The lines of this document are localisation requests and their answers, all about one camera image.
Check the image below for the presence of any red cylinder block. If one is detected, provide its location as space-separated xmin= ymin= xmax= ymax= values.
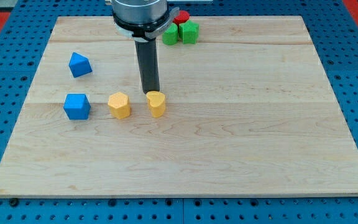
xmin=173 ymin=10 xmax=190 ymax=26

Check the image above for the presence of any yellow heart block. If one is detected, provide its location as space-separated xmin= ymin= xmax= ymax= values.
xmin=146 ymin=91 xmax=166 ymax=118

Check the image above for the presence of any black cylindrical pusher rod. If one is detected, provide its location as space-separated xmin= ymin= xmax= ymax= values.
xmin=135 ymin=39 xmax=160 ymax=94

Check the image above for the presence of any blue cube block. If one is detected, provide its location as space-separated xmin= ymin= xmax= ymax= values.
xmin=63 ymin=93 xmax=91 ymax=120

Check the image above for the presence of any green half-round block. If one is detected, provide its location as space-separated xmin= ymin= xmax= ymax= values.
xmin=162 ymin=23 xmax=178 ymax=45

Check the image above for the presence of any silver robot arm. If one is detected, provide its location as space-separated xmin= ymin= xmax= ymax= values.
xmin=111 ymin=0 xmax=180 ymax=42

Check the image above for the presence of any blue triangle block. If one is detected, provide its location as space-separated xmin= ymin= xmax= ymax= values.
xmin=68 ymin=52 xmax=93 ymax=78

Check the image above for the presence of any green star block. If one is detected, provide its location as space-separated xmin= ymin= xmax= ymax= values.
xmin=179 ymin=20 xmax=200 ymax=44

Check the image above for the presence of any wooden board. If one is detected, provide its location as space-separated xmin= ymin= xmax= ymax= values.
xmin=0 ymin=16 xmax=358 ymax=198

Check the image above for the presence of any yellow hexagon block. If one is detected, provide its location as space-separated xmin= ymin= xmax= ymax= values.
xmin=108 ymin=91 xmax=131 ymax=119

